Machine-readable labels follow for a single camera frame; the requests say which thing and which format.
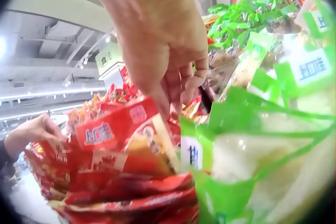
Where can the person's left hand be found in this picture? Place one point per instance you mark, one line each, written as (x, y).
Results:
(34, 132)

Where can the person's right hand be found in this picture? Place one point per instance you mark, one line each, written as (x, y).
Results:
(152, 29)

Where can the person's right fingers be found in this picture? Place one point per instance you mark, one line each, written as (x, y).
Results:
(176, 87)

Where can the person's left fingers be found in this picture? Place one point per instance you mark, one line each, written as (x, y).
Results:
(56, 133)

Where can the red snack packet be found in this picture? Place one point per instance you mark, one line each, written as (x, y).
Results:
(105, 134)

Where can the black wrist band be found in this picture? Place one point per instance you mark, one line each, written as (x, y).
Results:
(4, 155)

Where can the white green hanging sign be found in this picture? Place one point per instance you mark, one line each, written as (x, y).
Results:
(109, 57)

